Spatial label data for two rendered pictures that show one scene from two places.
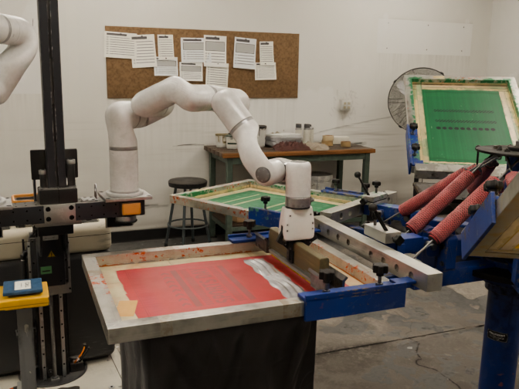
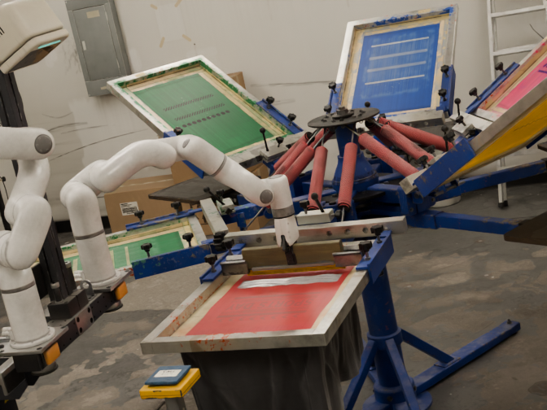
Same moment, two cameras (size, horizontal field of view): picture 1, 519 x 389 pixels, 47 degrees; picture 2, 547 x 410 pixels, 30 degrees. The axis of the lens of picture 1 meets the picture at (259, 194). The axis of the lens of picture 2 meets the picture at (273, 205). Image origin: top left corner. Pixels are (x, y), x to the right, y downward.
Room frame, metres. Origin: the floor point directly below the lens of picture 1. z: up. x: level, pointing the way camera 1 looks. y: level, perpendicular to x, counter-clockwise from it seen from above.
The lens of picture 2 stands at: (-0.56, 2.23, 2.05)
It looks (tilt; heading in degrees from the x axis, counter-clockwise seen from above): 14 degrees down; 315
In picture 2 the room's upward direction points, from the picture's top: 12 degrees counter-clockwise
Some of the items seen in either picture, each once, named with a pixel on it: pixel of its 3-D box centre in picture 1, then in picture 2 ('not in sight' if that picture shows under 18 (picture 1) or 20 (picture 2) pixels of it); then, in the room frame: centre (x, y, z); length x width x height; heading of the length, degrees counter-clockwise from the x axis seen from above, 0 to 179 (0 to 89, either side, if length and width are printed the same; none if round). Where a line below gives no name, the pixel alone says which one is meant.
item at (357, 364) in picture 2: (236, 387); (344, 363); (1.43, 0.05, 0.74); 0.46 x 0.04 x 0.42; 112
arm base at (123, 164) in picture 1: (123, 170); (91, 258); (2.01, 0.47, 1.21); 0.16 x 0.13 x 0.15; 25
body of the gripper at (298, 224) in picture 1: (296, 221); (286, 227); (1.72, -0.11, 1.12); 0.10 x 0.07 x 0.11; 112
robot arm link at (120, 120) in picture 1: (124, 125); (82, 209); (2.01, 0.46, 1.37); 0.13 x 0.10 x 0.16; 154
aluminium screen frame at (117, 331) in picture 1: (232, 276); (274, 292); (1.64, 0.08, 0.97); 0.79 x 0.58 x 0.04; 112
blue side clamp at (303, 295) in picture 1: (352, 298); (375, 258); (1.48, -0.25, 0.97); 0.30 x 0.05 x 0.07; 112
